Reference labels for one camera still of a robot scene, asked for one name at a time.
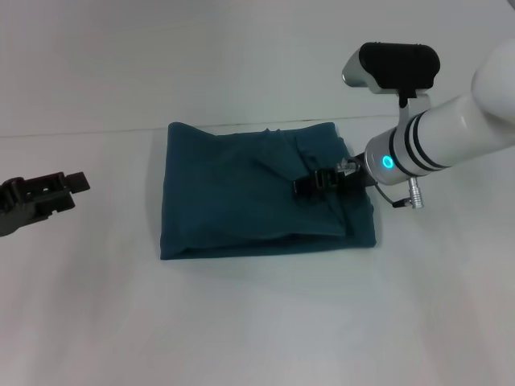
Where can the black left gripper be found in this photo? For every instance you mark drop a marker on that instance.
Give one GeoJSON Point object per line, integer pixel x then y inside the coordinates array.
{"type": "Point", "coordinates": [16, 209]}

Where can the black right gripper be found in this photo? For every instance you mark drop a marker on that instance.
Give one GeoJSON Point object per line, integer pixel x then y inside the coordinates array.
{"type": "Point", "coordinates": [356, 177]}

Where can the teal t-shirt with FREE print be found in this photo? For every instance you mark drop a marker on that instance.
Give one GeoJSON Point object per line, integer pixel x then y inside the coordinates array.
{"type": "Point", "coordinates": [241, 201]}

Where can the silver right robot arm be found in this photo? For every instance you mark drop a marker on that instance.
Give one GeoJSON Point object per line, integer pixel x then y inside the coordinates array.
{"type": "Point", "coordinates": [450, 132]}

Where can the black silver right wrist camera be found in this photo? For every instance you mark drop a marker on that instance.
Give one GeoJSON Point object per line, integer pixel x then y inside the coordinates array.
{"type": "Point", "coordinates": [394, 68]}

